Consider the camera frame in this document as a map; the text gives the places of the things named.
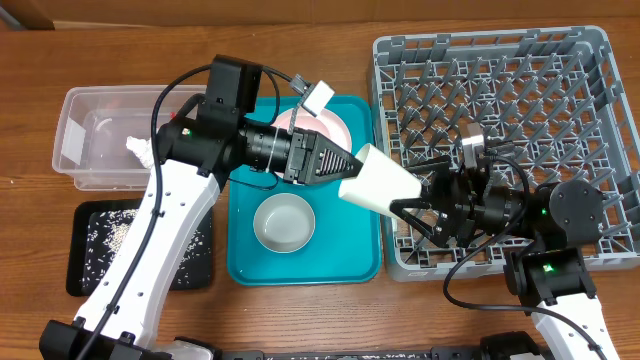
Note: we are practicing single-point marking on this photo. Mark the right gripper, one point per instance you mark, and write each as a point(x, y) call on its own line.
point(453, 197)

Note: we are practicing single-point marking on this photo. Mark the white napkin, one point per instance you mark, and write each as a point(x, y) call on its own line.
point(142, 149)

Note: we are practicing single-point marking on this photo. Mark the black plastic tray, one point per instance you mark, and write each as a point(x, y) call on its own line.
point(78, 237)

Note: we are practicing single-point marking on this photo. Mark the grey dishwasher rack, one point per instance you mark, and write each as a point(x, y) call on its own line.
point(555, 93)

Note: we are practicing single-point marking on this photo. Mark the large pink plate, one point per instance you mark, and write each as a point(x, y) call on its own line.
point(328, 124)

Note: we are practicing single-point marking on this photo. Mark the grey bowl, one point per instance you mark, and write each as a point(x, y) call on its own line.
point(284, 223)

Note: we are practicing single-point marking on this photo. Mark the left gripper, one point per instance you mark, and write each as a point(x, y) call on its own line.
point(306, 170)

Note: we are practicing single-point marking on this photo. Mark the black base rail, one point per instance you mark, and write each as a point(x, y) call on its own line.
point(503, 346)

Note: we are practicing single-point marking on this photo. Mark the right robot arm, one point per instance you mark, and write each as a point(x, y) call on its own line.
point(549, 276)

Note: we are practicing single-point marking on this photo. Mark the cream paper cup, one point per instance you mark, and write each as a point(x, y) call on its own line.
point(380, 181)

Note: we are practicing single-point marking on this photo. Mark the teal plastic tray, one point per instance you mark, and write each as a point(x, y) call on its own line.
point(345, 246)

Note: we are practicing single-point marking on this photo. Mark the cardboard backdrop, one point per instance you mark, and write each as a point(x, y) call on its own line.
point(46, 14)

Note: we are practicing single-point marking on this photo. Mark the clear plastic bin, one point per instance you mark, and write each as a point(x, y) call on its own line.
point(94, 125)

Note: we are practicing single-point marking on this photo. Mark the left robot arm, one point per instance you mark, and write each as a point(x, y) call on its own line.
point(194, 154)

